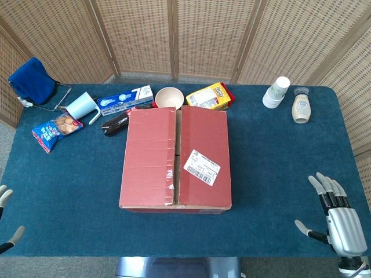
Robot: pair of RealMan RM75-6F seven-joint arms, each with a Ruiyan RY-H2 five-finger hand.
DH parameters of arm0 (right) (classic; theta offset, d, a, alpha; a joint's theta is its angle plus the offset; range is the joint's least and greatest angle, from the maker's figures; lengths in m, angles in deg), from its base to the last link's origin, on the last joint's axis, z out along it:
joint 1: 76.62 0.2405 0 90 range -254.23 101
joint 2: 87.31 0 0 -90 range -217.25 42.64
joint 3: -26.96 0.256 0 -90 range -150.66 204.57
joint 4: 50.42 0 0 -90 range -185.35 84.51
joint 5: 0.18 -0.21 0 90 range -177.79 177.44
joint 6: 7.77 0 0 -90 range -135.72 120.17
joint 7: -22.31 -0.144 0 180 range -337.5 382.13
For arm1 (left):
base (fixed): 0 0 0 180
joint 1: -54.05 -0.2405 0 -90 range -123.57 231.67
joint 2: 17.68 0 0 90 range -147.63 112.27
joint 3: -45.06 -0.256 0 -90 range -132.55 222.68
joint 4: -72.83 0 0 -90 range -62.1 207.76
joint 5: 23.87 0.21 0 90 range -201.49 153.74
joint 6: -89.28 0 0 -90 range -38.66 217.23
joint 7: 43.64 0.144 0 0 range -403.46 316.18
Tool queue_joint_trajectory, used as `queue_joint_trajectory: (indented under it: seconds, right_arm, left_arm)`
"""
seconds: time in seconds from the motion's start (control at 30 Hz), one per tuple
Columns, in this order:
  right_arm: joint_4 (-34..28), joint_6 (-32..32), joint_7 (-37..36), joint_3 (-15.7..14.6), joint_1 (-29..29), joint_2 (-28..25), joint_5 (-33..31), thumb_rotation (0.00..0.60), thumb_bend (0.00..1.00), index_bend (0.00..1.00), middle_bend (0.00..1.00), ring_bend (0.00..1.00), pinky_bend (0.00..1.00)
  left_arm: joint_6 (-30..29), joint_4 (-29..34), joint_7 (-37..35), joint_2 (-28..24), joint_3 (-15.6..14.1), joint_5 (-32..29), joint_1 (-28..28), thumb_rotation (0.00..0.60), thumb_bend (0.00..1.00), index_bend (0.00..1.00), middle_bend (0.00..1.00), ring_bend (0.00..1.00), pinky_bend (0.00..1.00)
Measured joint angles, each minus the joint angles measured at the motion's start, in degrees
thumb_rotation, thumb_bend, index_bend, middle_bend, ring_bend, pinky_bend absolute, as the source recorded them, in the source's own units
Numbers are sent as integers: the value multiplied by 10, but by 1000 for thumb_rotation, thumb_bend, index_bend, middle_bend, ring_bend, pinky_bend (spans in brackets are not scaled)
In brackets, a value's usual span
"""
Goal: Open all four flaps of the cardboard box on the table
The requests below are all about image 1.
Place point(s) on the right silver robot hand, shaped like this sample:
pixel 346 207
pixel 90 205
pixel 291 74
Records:
pixel 346 228

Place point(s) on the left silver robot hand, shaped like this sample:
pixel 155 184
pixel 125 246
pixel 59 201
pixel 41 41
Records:
pixel 7 194

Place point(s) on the red cardboard shipping box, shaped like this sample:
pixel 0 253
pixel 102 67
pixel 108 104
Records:
pixel 150 162

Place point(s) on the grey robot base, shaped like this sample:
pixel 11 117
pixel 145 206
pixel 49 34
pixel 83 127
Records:
pixel 179 267

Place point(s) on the blue white toothpaste box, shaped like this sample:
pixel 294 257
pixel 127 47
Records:
pixel 124 100

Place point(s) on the blue cookie snack bag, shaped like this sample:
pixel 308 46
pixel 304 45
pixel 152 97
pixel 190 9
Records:
pixel 56 130

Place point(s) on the small white clip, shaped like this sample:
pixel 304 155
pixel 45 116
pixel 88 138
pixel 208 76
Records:
pixel 25 102

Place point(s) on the light blue plastic mug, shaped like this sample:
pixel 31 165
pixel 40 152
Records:
pixel 79 105

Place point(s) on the blue towel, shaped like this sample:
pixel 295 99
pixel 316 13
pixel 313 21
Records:
pixel 33 79

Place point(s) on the dark cola bottle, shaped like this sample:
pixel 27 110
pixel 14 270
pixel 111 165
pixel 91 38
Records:
pixel 114 126

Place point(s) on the mayonnaise squeeze bottle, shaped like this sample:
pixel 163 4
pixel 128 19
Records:
pixel 301 108

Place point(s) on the stack of paper cups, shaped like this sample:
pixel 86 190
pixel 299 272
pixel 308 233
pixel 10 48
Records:
pixel 275 92

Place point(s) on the beige bowl red outside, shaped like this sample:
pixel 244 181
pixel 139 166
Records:
pixel 169 97

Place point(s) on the yellow noodle packet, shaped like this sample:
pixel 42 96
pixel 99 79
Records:
pixel 207 98

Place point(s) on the woven folding screen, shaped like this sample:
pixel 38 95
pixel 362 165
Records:
pixel 139 34

